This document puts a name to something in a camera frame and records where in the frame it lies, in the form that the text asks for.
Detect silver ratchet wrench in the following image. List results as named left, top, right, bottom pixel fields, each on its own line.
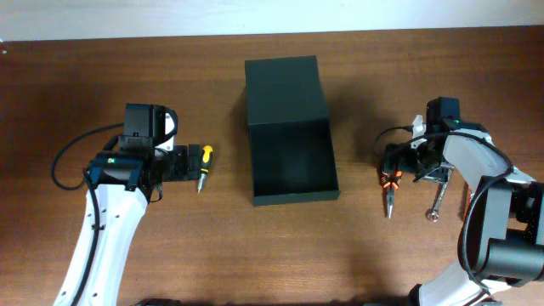
left=426, top=167, right=454, bottom=222

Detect yellow black screwdriver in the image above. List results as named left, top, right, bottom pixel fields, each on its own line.
left=197, top=145, right=213, bottom=194

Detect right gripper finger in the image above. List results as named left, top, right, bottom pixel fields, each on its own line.
left=413, top=163, right=451, bottom=183
left=380, top=144, right=406, bottom=173

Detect black open box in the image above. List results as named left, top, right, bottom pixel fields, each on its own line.
left=245, top=55, right=340, bottom=207

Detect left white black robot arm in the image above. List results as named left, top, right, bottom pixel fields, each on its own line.
left=54, top=104, right=201, bottom=305

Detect orange socket bit rail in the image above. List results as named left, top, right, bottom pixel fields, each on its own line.
left=460, top=183, right=473, bottom=220

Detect orange black needle-nose pliers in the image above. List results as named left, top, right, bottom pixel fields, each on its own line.
left=379, top=159, right=403, bottom=218

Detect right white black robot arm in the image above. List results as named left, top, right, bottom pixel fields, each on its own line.
left=378, top=97, right=543, bottom=305

